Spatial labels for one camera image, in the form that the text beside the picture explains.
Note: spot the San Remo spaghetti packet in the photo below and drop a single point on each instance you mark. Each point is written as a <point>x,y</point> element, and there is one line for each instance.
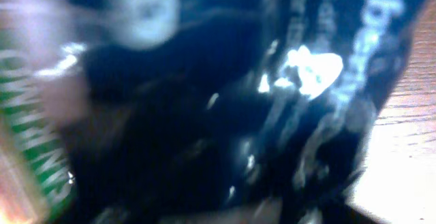
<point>37,183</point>

